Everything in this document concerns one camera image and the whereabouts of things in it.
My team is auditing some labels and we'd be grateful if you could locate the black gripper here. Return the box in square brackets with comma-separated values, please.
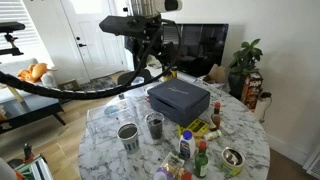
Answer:
[128, 37, 175, 70]

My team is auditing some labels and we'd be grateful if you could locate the clear plastic storage container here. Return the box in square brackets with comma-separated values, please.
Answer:
[87, 99, 138, 145]

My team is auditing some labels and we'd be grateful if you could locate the striped metal cup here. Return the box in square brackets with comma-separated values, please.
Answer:
[117, 122, 139, 154]

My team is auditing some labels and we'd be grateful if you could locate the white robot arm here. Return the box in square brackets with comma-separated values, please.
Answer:
[125, 0, 182, 71]

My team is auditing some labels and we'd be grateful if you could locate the purple lid container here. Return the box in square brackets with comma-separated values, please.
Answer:
[153, 167, 174, 180]

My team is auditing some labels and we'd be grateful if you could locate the white door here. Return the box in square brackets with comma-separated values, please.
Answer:
[61, 0, 125, 79]

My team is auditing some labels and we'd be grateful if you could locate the black flat screen television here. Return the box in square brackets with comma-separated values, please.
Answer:
[177, 24, 229, 77]

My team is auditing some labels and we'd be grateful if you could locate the navy blue box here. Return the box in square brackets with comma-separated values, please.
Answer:
[148, 79, 210, 127]

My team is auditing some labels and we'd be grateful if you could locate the brown paper bag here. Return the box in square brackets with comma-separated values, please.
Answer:
[207, 64, 226, 83]

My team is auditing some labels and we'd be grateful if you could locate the cardboard box on floor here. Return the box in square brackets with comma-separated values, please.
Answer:
[58, 79, 80, 91]

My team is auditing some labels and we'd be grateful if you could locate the yellow black packet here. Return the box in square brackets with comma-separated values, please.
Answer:
[177, 118, 210, 138]

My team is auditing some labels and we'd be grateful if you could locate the green potted plant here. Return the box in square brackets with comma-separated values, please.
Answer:
[228, 38, 263, 100]

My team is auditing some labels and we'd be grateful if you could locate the red capped hot sauce bottle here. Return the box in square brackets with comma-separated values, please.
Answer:
[210, 102, 221, 131]

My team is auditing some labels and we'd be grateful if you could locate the white bottle blue cap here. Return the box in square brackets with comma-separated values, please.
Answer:
[179, 130, 195, 159]

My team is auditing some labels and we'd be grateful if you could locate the orange plush toy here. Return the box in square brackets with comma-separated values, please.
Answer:
[17, 63, 54, 84]

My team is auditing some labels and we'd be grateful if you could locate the small white lying bottle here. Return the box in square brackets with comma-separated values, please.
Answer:
[204, 130, 222, 141]

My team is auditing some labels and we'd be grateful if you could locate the orange jenga box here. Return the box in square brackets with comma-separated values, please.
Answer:
[241, 72, 263, 112]

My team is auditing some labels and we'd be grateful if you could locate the clear snack package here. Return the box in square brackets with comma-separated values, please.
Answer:
[160, 152, 185, 174]

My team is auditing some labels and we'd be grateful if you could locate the green bottle red cap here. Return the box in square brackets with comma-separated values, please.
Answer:
[194, 141, 209, 178]

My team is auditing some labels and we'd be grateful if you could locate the grey sofa bench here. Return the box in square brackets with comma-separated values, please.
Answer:
[0, 57, 67, 134]

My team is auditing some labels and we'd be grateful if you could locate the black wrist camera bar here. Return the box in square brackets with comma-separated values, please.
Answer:
[99, 16, 161, 40]

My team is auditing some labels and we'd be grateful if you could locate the black corrugated cable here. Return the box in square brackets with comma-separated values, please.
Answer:
[0, 19, 183, 100]

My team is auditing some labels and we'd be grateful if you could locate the black camera stand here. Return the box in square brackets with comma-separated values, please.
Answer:
[0, 21, 25, 56]

